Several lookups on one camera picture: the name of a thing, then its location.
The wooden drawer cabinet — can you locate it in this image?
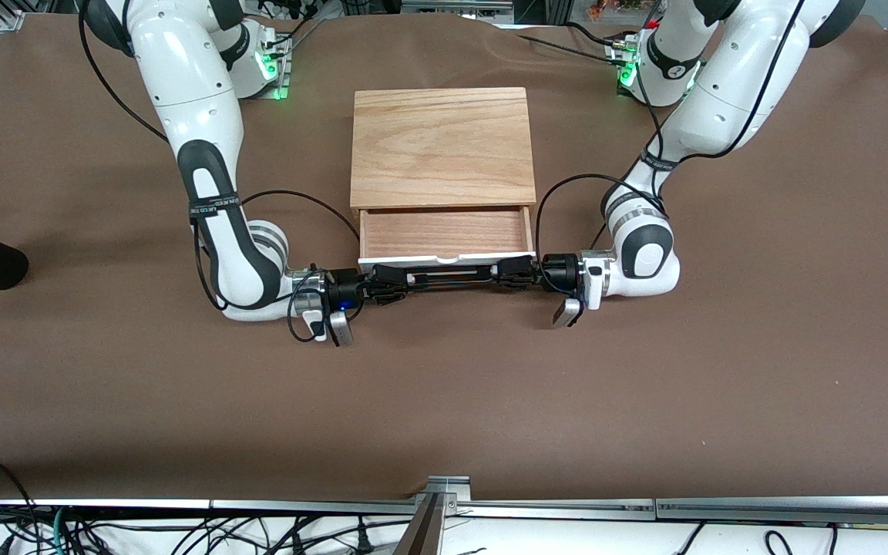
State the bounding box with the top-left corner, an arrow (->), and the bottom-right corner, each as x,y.
350,87 -> 537,214

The thin black table cable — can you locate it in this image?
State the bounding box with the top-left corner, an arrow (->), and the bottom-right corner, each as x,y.
517,33 -> 622,60

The aluminium corner bracket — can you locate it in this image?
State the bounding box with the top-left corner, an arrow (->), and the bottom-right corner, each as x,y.
422,473 -> 470,516

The aluminium strut profile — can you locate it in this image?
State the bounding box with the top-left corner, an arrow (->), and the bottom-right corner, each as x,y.
393,493 -> 447,555

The brown table cover cloth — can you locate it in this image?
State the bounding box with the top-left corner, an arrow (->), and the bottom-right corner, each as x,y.
0,12 -> 888,500

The white drawer with black handle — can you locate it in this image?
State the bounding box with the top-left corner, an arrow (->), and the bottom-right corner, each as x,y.
356,204 -> 538,292

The teal cable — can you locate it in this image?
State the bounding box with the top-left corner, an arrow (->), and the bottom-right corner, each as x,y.
49,505 -> 73,555

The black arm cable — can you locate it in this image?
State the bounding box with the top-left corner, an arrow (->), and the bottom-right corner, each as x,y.
533,0 -> 807,259
77,0 -> 362,345

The aluminium frame rail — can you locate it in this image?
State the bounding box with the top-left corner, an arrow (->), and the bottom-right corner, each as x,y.
655,495 -> 888,527
211,497 -> 657,520
0,496 -> 214,511

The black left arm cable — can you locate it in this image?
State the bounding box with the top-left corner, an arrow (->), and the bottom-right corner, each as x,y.
533,0 -> 807,259

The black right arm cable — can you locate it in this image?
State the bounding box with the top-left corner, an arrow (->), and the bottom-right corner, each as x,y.
77,0 -> 362,345

